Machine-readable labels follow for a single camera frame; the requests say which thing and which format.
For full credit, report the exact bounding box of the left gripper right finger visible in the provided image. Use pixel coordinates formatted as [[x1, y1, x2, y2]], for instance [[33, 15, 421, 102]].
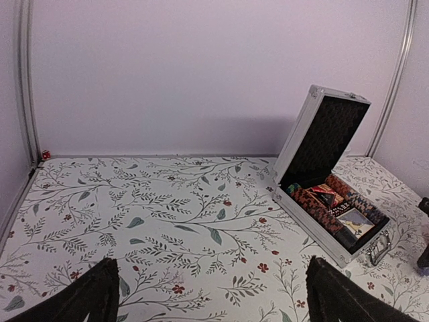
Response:
[[306, 256, 415, 322]]

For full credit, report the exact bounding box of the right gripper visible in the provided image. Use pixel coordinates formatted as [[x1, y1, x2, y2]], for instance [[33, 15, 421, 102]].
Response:
[[417, 197, 428, 268]]

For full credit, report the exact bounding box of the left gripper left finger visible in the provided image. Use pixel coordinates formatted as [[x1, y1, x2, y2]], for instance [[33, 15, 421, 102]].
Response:
[[10, 258, 119, 321]]

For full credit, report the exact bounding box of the black chip stack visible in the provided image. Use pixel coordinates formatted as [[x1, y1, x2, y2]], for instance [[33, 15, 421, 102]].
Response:
[[334, 228, 357, 251]]

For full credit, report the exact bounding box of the triangular all-in button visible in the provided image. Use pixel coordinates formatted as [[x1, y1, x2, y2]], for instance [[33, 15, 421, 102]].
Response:
[[307, 186, 337, 207]]

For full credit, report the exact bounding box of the aluminium poker case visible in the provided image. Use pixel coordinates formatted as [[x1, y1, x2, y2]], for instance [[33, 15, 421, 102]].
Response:
[[273, 85, 391, 268]]

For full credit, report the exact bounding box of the blue booklet card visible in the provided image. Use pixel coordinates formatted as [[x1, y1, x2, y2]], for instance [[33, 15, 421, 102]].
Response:
[[337, 209, 375, 239]]

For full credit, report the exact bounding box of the orange chip row left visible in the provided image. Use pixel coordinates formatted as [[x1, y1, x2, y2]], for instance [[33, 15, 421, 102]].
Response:
[[286, 183, 345, 235]]

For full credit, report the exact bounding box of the orange chip row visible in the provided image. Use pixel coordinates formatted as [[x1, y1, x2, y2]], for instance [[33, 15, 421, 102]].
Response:
[[325, 174, 389, 225], [286, 183, 345, 235]]

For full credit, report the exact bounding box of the orange chip row right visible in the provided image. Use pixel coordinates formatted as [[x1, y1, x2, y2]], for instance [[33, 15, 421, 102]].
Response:
[[325, 174, 389, 225]]

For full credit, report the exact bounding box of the floral table mat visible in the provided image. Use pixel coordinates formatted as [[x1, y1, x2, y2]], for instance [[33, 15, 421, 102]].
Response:
[[0, 156, 429, 322]]

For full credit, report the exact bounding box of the small red die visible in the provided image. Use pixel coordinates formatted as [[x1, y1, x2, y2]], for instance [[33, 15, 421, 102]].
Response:
[[42, 150, 51, 160]]

